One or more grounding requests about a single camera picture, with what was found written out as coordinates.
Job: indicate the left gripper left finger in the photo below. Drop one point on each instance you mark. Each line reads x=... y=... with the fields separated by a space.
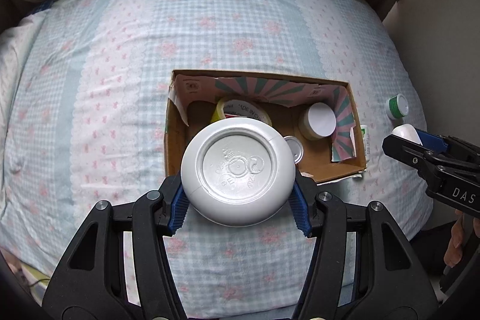
x=89 y=281

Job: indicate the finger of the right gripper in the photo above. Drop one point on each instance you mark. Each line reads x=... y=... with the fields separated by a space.
x=408 y=153
x=432 y=142

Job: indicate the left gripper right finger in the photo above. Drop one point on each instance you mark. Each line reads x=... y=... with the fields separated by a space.
x=389 y=281

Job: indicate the white black-capped cream jar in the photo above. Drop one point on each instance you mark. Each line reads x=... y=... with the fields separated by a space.
x=237 y=172

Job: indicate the white green-label bottle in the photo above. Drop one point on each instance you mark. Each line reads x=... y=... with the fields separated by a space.
x=366 y=140

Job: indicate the person's right hand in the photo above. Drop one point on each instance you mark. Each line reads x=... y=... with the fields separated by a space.
x=454 y=251

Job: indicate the open cardboard box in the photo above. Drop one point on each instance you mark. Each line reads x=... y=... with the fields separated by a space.
x=192 y=99

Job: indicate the beige jar white lid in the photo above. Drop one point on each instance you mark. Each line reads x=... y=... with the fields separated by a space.
x=317 y=122

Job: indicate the brown jar silver lid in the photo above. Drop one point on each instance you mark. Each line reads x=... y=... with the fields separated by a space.
x=296 y=148

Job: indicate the yellow tape roll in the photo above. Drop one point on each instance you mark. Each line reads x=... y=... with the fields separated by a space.
x=233 y=107

